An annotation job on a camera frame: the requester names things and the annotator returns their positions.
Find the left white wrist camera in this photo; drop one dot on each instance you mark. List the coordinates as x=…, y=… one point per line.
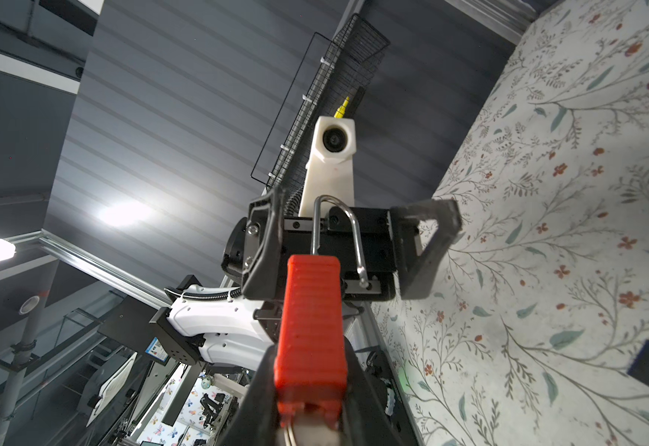
x=330, y=165

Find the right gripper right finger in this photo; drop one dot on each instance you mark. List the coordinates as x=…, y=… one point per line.
x=363, y=419

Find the black wire basket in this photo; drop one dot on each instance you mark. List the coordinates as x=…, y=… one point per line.
x=330, y=70

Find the yellow marker pen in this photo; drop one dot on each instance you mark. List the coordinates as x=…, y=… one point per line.
x=342, y=109

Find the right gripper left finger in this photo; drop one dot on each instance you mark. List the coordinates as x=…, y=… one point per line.
x=257, y=420

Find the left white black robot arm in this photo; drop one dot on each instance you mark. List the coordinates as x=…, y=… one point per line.
x=221, y=326

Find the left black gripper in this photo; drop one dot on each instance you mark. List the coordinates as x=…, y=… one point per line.
x=391, y=242

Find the red safety padlock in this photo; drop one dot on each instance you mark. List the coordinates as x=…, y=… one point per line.
x=310, y=369

